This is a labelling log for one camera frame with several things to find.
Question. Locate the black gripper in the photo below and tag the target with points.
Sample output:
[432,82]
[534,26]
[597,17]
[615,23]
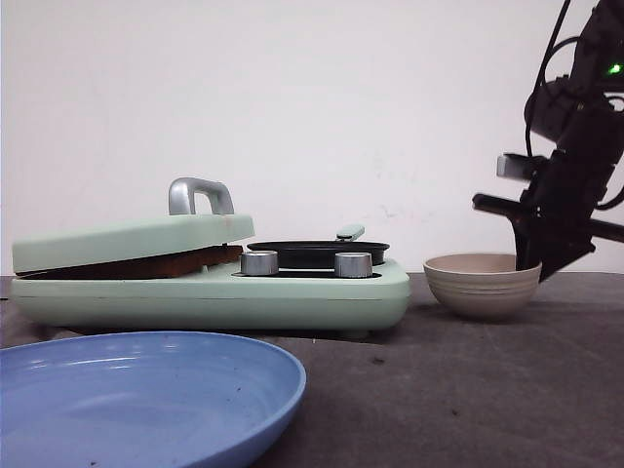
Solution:
[568,187]

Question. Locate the white bread slice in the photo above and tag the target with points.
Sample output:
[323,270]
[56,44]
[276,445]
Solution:
[164,266]

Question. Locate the breakfast maker hinged lid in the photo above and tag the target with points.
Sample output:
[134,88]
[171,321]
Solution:
[201,215]

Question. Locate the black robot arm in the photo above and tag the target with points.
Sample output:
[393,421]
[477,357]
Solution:
[596,72]

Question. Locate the mint green breakfast maker base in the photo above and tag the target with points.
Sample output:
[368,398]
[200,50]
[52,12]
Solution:
[220,298]

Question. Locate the beige ribbed bowl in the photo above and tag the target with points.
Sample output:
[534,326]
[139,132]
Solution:
[481,285]

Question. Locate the grey table cloth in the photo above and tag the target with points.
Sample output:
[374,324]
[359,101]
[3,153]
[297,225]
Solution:
[542,390]

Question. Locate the right silver control knob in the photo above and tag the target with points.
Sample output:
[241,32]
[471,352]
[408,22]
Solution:
[353,265]

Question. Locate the silver control knob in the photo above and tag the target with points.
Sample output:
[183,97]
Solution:
[353,265]
[259,263]

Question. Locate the black round frying pan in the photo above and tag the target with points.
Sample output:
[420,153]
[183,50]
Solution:
[319,254]

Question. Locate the left silver control knob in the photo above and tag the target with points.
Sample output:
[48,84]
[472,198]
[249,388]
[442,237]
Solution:
[259,263]

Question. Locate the blue plastic plate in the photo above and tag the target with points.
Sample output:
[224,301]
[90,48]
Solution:
[146,399]

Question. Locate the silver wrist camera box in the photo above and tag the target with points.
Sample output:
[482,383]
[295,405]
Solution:
[518,166]

